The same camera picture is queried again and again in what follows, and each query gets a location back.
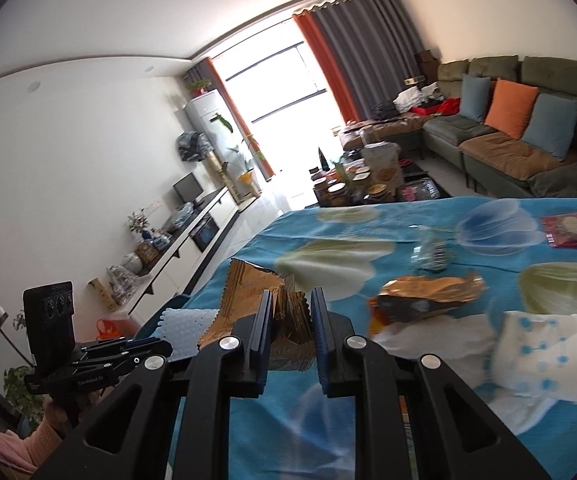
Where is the pile of clothes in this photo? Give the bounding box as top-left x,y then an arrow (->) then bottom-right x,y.
368,82 -> 461,121

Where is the grey and orange curtain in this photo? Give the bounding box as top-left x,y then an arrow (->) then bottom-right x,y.
188,56 -> 274,181
293,0 -> 441,123

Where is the potted plant yellow wrap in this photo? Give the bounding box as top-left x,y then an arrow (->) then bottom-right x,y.
227,145 -> 264,197

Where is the red snack packet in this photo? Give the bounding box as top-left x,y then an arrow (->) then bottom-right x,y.
541,212 -> 577,250

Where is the green brown sofa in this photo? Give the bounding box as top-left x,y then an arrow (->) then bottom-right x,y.
338,55 -> 577,201

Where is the white standing air conditioner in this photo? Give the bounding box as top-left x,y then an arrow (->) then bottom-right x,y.
186,89 -> 234,161

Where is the orange cushion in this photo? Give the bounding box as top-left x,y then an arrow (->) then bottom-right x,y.
484,79 -> 539,140

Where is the brown cardboard box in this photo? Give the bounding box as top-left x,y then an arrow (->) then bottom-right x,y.
415,50 -> 441,81

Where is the blue cushion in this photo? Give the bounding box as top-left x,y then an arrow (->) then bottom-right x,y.
461,74 -> 492,123
521,93 -> 577,162

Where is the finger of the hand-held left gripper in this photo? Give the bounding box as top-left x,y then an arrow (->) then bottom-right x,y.
76,337 -> 168,354
71,349 -> 146,371

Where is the person's left forearm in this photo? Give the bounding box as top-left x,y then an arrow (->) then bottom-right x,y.
0,407 -> 66,478

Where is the green potted plant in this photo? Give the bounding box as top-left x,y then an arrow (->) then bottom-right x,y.
2,365 -> 45,436

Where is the blue floral tablecloth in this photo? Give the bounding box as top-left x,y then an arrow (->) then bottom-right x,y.
168,195 -> 577,480

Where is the white television cabinet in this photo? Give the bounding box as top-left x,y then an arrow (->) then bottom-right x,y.
128,185 -> 242,311

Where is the cluttered coffee table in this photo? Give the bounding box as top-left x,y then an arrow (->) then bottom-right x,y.
311,140 -> 441,208

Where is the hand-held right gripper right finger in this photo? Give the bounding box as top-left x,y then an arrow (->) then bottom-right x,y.
311,287 -> 551,480

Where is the white bumpy foam sheet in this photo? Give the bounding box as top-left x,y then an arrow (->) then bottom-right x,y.
160,307 -> 222,361

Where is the crushed blue-dotted paper cup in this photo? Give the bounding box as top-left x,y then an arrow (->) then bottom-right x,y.
491,310 -> 577,405

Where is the flower vase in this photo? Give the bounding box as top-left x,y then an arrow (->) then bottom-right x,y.
127,212 -> 152,241

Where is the white tissue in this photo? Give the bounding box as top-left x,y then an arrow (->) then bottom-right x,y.
485,385 -> 561,436
373,312 -> 505,377

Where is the small black television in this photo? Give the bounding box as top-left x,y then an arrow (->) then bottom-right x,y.
172,172 -> 204,206

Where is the clear plastic wrapper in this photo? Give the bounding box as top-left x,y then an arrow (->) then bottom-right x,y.
411,227 -> 457,273

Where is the orange plastic bag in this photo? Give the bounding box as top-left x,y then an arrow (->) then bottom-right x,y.
96,319 -> 129,343

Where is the gold snack wrapper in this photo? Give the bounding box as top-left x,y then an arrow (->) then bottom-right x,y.
367,271 -> 486,336
197,258 -> 314,373

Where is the plastic-covered fan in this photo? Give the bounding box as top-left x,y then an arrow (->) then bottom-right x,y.
176,131 -> 214,163

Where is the plastic-wrapped basket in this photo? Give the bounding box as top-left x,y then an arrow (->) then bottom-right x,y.
106,262 -> 144,306

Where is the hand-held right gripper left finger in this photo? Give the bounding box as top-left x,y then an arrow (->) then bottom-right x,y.
28,290 -> 275,480

